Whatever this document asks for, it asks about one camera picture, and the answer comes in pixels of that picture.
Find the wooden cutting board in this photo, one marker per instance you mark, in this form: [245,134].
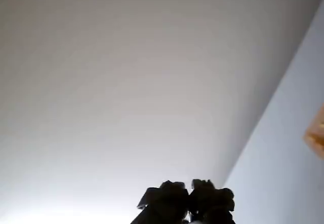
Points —
[316,138]

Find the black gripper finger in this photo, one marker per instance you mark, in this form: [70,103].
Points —
[210,203]
[164,203]

